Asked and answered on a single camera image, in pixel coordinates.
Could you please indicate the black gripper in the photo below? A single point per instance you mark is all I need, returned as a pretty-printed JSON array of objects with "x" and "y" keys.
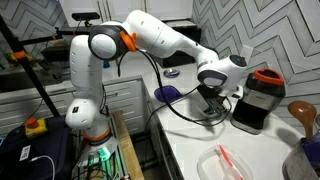
[{"x": 213, "y": 95}]

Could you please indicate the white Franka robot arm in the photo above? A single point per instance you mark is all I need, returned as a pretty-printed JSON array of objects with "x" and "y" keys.
[{"x": 83, "y": 83}]

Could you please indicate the black box with red button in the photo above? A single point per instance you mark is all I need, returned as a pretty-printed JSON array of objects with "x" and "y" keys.
[{"x": 50, "y": 143}]

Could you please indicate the black grinder with orange lid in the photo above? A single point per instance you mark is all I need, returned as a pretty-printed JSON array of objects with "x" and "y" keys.
[{"x": 256, "y": 100}]

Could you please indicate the dark round bowl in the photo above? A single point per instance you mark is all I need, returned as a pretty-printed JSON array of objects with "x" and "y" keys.
[{"x": 171, "y": 75}]

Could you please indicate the pink plastic spoon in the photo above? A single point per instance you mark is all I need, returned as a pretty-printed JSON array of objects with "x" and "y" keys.
[{"x": 228, "y": 163}]

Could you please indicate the clear round plastic container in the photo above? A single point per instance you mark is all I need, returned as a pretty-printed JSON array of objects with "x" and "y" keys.
[{"x": 213, "y": 166}]

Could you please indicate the black microwave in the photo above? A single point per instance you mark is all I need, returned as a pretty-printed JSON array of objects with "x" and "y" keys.
[{"x": 180, "y": 56}]

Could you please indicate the brown ladle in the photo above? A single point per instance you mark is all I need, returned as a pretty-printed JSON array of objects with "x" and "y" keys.
[{"x": 303, "y": 115}]

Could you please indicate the wooden plank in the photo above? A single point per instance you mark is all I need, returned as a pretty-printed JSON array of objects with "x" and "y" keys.
[{"x": 128, "y": 150}]

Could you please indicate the metal utensil pot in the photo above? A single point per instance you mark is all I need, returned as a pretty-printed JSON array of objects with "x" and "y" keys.
[{"x": 296, "y": 163}]

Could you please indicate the blue utensil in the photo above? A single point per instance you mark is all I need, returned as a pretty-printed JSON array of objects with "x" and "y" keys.
[{"x": 313, "y": 150}]

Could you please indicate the yellow emergency stop button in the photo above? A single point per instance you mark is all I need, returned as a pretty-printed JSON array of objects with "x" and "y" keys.
[{"x": 35, "y": 127}]

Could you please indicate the black stand pole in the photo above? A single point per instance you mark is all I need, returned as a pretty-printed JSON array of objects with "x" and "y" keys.
[{"x": 31, "y": 73}]

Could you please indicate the black camera on stand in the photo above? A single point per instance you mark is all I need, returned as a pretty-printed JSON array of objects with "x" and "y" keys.
[{"x": 85, "y": 16}]

